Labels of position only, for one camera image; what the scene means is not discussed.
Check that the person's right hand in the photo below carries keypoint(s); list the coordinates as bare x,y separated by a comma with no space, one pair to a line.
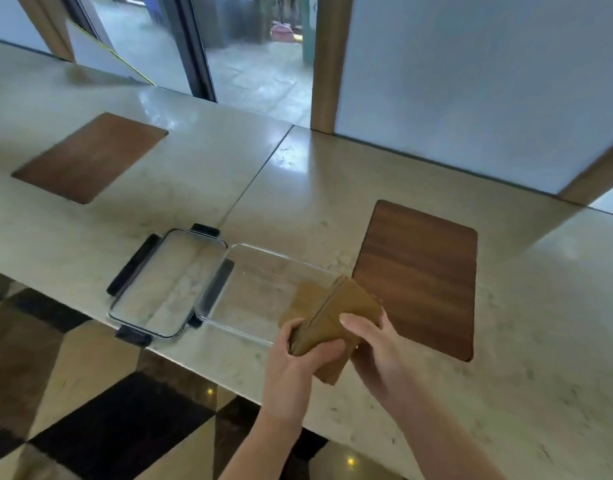
379,357

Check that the person's left hand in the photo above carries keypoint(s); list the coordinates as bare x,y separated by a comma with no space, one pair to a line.
286,374

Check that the person's right thumb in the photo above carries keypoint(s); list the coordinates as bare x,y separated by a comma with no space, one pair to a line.
355,324

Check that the person's left thumb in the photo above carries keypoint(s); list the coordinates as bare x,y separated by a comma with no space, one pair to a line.
322,351

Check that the stack of brown paper napkins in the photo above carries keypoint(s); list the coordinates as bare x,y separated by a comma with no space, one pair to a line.
331,314

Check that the person's left forearm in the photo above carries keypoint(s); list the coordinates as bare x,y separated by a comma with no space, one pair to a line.
256,444

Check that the person's right forearm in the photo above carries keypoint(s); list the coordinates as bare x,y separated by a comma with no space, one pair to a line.
431,429

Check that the brown wooden placemat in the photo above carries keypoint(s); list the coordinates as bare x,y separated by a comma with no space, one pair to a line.
420,277
89,157

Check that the clear glass food container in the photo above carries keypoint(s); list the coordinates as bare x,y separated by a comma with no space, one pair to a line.
259,289

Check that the clear lid with black clips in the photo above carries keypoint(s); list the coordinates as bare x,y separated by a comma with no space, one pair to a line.
169,282

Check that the frosted glass partition panel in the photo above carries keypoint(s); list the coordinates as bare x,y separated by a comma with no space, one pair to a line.
14,19
481,79

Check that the wooden divider post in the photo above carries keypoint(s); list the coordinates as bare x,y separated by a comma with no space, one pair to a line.
594,174
49,24
330,62

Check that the black door frame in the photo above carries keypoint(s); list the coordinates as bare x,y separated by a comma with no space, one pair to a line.
194,44

